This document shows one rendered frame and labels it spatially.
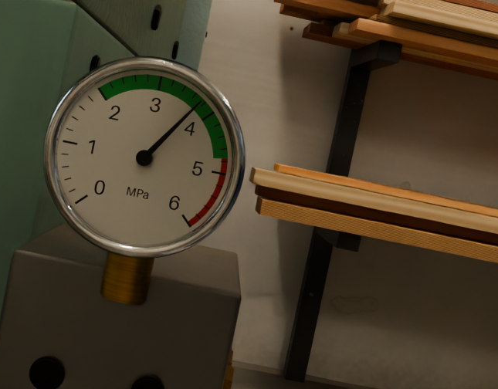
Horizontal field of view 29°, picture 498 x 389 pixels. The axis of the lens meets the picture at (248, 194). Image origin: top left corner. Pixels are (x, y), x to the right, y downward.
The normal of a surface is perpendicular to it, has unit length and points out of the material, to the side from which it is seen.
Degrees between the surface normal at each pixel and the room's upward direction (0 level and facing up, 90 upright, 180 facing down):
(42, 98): 90
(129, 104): 90
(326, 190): 89
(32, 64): 90
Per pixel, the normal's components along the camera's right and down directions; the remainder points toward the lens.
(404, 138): 0.07, 0.07
